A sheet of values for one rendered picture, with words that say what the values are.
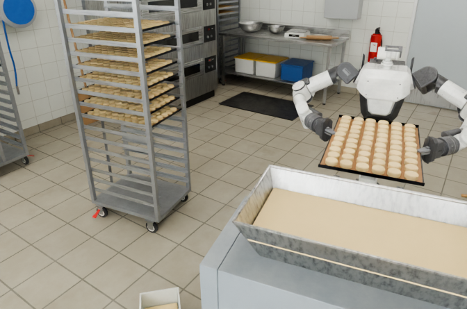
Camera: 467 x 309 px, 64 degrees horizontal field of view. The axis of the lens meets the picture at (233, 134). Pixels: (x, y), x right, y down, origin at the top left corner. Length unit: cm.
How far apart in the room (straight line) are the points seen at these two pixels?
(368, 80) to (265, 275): 148
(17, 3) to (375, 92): 375
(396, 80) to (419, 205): 121
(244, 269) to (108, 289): 178
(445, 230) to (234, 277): 52
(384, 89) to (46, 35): 395
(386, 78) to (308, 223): 137
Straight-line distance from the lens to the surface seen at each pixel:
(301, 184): 109
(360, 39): 607
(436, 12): 587
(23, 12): 477
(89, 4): 515
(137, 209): 302
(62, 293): 274
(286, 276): 96
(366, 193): 107
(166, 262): 275
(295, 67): 581
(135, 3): 234
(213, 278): 99
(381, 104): 226
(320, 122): 194
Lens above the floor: 185
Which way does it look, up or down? 24 degrees down
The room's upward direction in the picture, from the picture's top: straight up
